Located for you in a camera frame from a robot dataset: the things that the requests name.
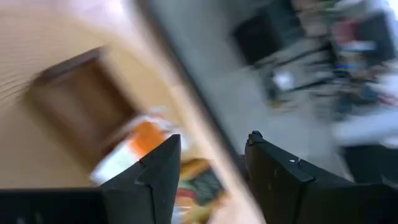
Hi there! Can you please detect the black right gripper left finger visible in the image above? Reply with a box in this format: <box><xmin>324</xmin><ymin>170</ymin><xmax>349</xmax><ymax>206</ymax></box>
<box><xmin>101</xmin><ymin>134</ymin><xmax>182</xmax><ymax>224</ymax></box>

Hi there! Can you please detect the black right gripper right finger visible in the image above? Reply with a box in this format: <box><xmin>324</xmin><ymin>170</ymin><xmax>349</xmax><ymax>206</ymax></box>
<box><xmin>244</xmin><ymin>130</ymin><xmax>385</xmax><ymax>224</ymax></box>

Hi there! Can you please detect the white orange tea bag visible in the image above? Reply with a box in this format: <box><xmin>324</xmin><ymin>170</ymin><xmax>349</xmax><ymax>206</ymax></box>
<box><xmin>90</xmin><ymin>107</ymin><xmax>190</xmax><ymax>186</ymax></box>

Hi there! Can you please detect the brown wooden tea organizer box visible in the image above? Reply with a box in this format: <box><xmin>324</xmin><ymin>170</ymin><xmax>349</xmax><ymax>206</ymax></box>
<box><xmin>23</xmin><ymin>46</ymin><xmax>141</xmax><ymax>162</ymax></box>

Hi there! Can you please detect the round woven straw placemat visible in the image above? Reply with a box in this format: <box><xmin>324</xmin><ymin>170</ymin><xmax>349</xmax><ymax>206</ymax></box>
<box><xmin>0</xmin><ymin>6</ymin><xmax>187</xmax><ymax>190</ymax></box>

